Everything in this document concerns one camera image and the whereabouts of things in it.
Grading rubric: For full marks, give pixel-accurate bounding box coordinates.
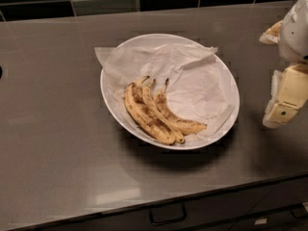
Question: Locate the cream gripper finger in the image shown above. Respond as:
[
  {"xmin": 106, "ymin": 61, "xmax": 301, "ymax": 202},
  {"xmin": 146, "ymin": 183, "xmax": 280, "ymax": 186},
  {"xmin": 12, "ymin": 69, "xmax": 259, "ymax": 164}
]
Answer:
[
  {"xmin": 259, "ymin": 20, "xmax": 282, "ymax": 45},
  {"xmin": 263, "ymin": 64, "xmax": 308, "ymax": 128}
]

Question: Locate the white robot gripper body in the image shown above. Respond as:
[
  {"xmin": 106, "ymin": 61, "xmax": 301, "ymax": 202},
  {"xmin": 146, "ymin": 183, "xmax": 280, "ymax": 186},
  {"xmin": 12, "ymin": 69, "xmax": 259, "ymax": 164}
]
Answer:
[{"xmin": 278, "ymin": 0, "xmax": 308, "ymax": 63}]

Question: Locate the spotted banana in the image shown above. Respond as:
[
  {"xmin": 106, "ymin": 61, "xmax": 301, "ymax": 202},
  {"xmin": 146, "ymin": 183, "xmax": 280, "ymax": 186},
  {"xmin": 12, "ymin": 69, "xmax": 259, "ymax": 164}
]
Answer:
[
  {"xmin": 141, "ymin": 79, "xmax": 185, "ymax": 144},
  {"xmin": 153, "ymin": 80, "xmax": 207, "ymax": 136},
  {"xmin": 124, "ymin": 76, "xmax": 175, "ymax": 145}
]

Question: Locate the white ceramic bowl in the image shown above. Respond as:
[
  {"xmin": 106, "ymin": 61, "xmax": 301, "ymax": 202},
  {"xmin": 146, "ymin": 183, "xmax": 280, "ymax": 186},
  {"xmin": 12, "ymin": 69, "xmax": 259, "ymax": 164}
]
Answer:
[{"xmin": 99, "ymin": 33, "xmax": 241, "ymax": 151}]

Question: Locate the white crumpled paper liner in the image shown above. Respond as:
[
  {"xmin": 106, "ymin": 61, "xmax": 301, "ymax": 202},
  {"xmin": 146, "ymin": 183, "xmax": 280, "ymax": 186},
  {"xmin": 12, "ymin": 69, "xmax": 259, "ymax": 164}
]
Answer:
[{"xmin": 93, "ymin": 43, "xmax": 236, "ymax": 142}]

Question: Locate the black drawer handle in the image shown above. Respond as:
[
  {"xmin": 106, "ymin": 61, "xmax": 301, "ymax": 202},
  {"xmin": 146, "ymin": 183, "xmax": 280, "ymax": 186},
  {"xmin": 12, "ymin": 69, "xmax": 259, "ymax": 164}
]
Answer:
[{"xmin": 149, "ymin": 204, "xmax": 187, "ymax": 226}]

